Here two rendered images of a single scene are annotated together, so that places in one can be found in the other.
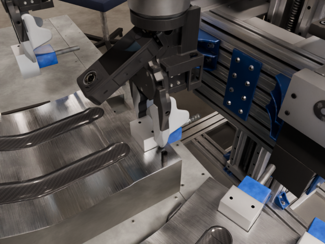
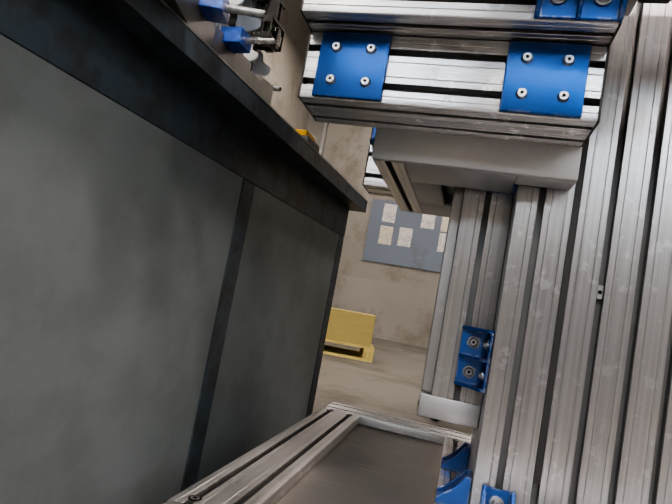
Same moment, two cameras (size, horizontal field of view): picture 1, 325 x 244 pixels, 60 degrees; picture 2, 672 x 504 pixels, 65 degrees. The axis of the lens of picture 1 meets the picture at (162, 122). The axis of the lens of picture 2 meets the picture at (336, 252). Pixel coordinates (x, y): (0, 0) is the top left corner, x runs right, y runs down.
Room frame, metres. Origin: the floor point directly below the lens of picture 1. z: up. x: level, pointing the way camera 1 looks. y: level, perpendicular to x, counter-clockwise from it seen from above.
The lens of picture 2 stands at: (-0.05, -0.84, 0.48)
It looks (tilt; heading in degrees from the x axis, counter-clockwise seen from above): 5 degrees up; 49
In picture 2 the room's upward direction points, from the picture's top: 10 degrees clockwise
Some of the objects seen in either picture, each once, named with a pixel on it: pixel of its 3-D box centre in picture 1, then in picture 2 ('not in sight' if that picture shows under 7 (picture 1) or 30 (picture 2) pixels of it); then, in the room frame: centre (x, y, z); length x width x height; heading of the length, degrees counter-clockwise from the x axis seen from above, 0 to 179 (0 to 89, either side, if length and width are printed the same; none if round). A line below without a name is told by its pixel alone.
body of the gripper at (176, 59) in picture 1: (163, 51); not in sight; (0.35, 0.00, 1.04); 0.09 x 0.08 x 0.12; 121
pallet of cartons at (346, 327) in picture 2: not in sight; (318, 312); (3.16, 3.00, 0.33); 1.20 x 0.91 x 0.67; 127
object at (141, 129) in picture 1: (170, 128); (241, 40); (0.36, -0.01, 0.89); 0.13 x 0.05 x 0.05; 121
